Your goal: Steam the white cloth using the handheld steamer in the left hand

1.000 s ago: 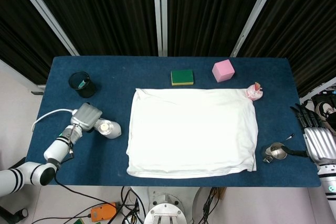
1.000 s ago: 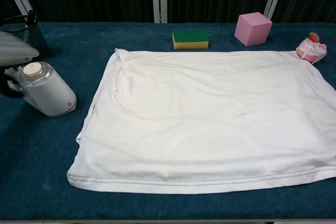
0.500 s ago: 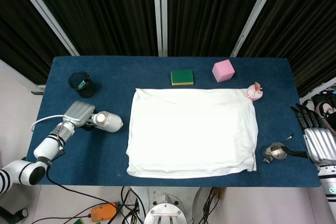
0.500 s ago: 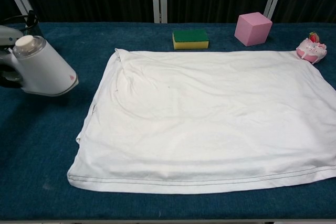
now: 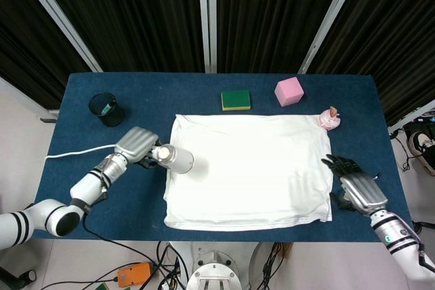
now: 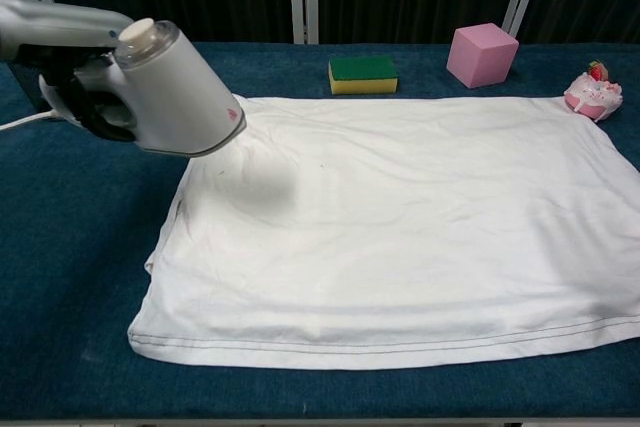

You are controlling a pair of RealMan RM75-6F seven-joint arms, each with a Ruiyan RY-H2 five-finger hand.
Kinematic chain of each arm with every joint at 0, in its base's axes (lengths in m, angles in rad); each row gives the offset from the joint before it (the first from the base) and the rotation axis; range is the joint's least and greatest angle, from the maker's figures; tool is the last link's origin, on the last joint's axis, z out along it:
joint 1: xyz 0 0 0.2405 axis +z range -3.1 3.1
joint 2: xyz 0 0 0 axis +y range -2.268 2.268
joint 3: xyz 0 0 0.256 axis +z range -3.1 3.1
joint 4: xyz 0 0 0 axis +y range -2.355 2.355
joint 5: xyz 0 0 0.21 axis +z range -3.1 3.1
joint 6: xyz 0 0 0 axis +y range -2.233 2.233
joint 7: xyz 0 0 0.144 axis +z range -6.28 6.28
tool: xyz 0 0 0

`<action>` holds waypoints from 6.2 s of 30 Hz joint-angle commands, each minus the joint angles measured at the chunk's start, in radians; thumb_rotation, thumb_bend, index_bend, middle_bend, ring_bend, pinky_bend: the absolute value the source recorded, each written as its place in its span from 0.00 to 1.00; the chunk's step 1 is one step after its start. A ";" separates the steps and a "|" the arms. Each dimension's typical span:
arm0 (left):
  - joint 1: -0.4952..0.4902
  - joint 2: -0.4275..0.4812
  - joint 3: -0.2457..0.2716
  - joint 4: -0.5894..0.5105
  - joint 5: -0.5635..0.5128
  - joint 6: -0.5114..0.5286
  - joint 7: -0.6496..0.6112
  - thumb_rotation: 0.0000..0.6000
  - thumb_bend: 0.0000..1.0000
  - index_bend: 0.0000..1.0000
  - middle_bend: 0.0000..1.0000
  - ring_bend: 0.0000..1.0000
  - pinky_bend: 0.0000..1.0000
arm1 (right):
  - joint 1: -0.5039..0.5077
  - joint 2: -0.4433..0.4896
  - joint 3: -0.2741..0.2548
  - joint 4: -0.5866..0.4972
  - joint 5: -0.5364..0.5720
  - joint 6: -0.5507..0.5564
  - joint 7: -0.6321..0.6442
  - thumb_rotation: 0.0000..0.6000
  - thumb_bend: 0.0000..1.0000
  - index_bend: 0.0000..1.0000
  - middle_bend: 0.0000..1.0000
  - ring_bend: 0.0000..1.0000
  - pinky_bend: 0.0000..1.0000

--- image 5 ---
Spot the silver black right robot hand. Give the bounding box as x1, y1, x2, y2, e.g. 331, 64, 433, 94
321, 153, 389, 217

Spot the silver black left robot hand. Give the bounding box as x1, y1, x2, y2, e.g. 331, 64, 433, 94
114, 126, 162, 169

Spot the white handheld steam iron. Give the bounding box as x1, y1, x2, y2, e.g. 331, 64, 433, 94
151, 145, 196, 175

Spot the white cloth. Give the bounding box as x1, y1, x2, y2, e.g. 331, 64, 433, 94
162, 113, 334, 232

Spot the silver robot base column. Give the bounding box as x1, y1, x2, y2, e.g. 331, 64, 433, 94
186, 242, 245, 290

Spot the black mesh pen holder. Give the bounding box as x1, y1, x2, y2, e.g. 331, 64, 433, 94
88, 92, 125, 128

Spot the blue felt table cover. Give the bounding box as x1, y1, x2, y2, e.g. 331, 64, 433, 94
33, 72, 417, 243

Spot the black and white shoe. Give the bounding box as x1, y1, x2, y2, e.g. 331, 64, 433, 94
407, 130, 435, 177

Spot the pink toy cake with strawberry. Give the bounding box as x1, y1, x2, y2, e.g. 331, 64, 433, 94
319, 106, 342, 131

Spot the green and yellow sponge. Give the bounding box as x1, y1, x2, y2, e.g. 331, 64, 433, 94
220, 90, 252, 112

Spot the pink foam cube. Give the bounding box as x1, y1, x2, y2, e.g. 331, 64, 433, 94
274, 77, 305, 107

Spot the black curtain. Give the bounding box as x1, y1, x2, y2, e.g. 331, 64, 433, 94
0, 0, 435, 128

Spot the orange box device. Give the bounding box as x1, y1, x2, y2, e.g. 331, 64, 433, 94
117, 261, 154, 287

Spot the white cable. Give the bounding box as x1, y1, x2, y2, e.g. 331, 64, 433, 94
45, 143, 118, 160

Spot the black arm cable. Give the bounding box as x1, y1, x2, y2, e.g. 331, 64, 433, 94
81, 167, 111, 211

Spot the white metal frame post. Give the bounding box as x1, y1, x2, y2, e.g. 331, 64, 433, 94
197, 0, 218, 73
12, 0, 103, 73
298, 0, 366, 74

